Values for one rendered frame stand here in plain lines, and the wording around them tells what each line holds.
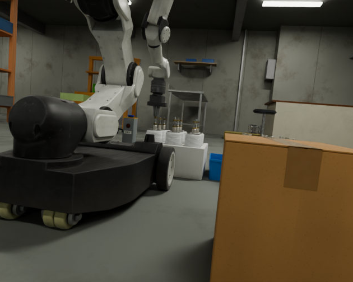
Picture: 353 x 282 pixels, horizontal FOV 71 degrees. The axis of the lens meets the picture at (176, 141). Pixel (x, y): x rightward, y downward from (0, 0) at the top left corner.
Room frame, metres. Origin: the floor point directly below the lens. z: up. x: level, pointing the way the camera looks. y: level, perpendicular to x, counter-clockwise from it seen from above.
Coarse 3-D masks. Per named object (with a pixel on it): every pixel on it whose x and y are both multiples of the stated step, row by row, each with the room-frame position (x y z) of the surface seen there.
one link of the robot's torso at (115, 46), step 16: (128, 16) 1.02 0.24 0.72; (96, 32) 1.04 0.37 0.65; (112, 32) 1.03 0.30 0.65; (128, 32) 1.07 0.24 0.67; (112, 48) 1.07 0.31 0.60; (128, 48) 1.13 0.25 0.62; (112, 64) 1.12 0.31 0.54; (128, 64) 1.14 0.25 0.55; (112, 80) 1.15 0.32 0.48; (128, 80) 1.13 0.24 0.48
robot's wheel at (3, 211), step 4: (0, 204) 0.65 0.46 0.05; (4, 204) 0.65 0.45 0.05; (8, 204) 0.65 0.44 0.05; (0, 208) 0.65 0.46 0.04; (4, 208) 0.65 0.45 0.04; (8, 208) 0.65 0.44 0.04; (0, 212) 0.65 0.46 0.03; (4, 212) 0.65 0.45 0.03; (8, 212) 0.65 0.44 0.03; (4, 216) 0.65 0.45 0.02; (8, 216) 0.65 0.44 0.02; (12, 216) 0.66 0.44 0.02; (16, 216) 0.68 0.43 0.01
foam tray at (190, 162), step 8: (168, 144) 1.41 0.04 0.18; (176, 152) 1.38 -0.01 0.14; (184, 152) 1.37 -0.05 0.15; (192, 152) 1.37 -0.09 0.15; (200, 152) 1.36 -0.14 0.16; (176, 160) 1.38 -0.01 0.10; (184, 160) 1.37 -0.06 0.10; (192, 160) 1.36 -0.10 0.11; (200, 160) 1.36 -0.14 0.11; (176, 168) 1.38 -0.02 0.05; (184, 168) 1.37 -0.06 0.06; (192, 168) 1.36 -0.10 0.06; (200, 168) 1.36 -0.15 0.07; (176, 176) 1.38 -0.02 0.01; (184, 176) 1.37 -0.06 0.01; (192, 176) 1.36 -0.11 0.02; (200, 176) 1.36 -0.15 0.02
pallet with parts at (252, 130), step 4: (252, 128) 6.14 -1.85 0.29; (256, 128) 6.16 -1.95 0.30; (260, 128) 6.13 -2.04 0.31; (264, 128) 6.06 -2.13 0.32; (224, 132) 5.61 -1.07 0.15; (228, 132) 5.59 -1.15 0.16; (232, 132) 5.62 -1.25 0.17; (236, 132) 5.98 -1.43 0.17; (240, 132) 6.33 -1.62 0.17; (248, 132) 6.21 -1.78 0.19; (252, 132) 6.14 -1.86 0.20; (256, 132) 6.14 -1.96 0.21; (260, 132) 6.12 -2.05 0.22; (224, 136) 5.61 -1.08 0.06
